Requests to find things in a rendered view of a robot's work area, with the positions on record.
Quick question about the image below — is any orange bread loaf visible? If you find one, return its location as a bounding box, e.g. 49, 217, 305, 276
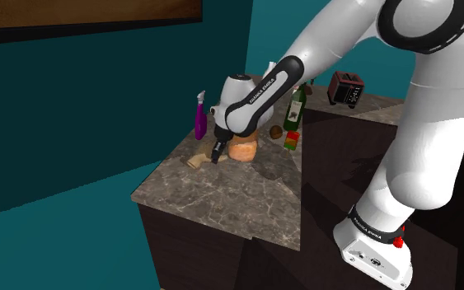
227, 129, 260, 163

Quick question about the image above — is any purple spray bottle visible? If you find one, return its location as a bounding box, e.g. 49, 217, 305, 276
194, 90, 208, 141

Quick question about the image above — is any beige wooden tool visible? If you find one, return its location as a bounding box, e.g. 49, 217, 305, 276
185, 147, 229, 170

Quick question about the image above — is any red green yellow can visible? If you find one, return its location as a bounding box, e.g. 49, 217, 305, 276
284, 130, 302, 152

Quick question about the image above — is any green wine bottle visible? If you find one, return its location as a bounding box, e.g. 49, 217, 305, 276
283, 83, 307, 133

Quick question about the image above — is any dark wooden counter cabinet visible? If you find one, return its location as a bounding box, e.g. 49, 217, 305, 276
136, 202, 256, 290

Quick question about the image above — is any dark robot stand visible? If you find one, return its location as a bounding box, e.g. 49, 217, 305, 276
251, 108, 464, 290

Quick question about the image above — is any dark red toaster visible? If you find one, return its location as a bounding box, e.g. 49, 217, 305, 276
326, 71, 366, 109

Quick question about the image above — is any dark framed wall picture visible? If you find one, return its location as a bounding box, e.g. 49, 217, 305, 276
0, 0, 204, 46

